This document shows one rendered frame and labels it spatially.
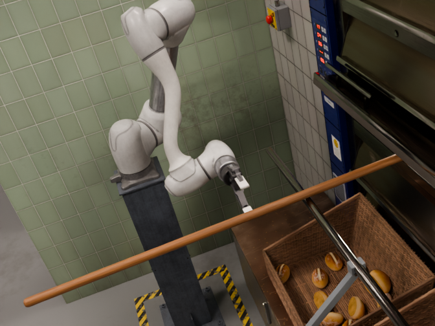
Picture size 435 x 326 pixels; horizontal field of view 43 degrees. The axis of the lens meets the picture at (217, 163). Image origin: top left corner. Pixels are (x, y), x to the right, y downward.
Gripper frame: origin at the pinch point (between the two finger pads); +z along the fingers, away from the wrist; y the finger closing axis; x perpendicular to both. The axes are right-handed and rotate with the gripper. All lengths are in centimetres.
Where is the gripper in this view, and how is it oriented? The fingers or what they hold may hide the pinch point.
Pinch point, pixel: (248, 201)
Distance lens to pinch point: 187.6
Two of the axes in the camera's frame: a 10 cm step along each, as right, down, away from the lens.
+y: 2.2, 8.1, 5.4
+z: 2.9, 4.7, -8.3
